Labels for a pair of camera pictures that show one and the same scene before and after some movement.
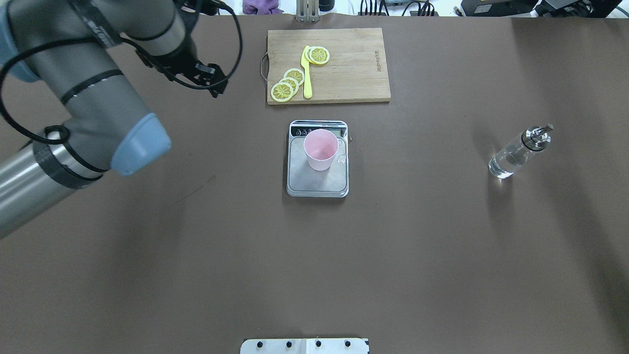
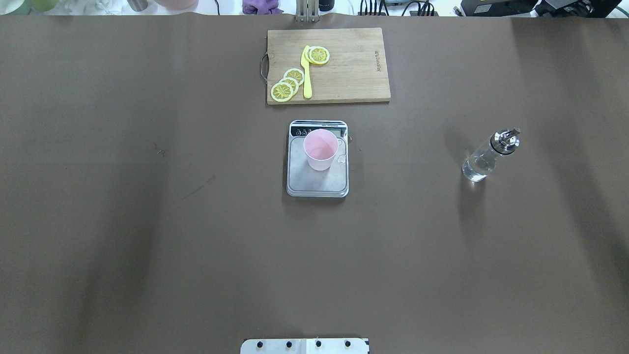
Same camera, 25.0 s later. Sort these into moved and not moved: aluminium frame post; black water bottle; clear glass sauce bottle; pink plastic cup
Moved: clear glass sauce bottle
Not moved: pink plastic cup; aluminium frame post; black water bottle
